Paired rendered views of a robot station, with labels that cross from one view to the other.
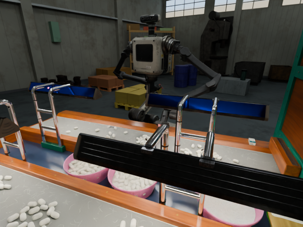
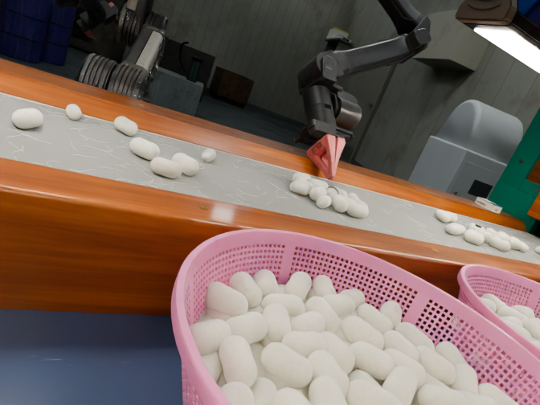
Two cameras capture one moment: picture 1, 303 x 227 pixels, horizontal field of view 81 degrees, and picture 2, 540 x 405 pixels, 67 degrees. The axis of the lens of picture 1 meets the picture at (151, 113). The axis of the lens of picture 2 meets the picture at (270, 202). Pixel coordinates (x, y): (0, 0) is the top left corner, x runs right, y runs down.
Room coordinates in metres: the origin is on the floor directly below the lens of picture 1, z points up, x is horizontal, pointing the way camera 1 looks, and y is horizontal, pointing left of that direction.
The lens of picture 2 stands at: (0.78, 0.58, 0.88)
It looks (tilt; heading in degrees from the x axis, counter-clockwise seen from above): 16 degrees down; 308
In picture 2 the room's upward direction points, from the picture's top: 22 degrees clockwise
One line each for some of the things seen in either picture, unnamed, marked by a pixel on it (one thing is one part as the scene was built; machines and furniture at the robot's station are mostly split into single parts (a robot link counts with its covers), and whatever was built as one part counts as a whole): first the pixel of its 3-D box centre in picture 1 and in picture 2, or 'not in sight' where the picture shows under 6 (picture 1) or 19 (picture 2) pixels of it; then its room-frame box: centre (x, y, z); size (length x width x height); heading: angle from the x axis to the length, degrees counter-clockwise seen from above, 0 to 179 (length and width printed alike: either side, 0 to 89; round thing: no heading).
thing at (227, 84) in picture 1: (232, 79); (169, 72); (5.62, -2.56, 0.45); 0.93 x 0.77 x 0.90; 54
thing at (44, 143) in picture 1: (57, 115); not in sight; (1.17, 0.67, 0.90); 0.20 x 0.19 x 0.45; 69
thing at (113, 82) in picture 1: (105, 82); not in sight; (6.24, 1.62, 0.20); 1.14 x 0.83 x 0.39; 50
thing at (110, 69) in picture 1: (114, 73); not in sight; (8.09, 1.70, 0.25); 1.42 x 1.03 x 0.50; 144
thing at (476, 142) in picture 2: not in sight; (460, 177); (1.91, -3.32, 0.66); 0.67 x 0.60 x 1.31; 144
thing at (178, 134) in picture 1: (195, 140); not in sight; (0.83, -0.23, 0.90); 0.20 x 0.19 x 0.45; 69
